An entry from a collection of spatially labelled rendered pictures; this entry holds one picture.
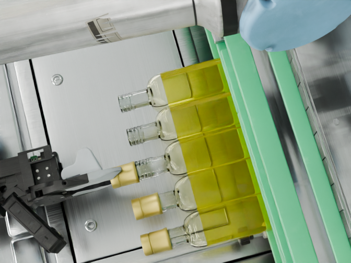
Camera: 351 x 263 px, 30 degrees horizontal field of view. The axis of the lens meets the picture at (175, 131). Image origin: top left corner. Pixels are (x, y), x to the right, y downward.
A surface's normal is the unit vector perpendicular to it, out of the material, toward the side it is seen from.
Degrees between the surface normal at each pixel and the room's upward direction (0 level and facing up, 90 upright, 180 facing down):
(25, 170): 90
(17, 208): 90
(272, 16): 93
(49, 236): 90
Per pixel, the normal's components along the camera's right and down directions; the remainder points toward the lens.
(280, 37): 0.30, 0.86
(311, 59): -0.02, -0.25
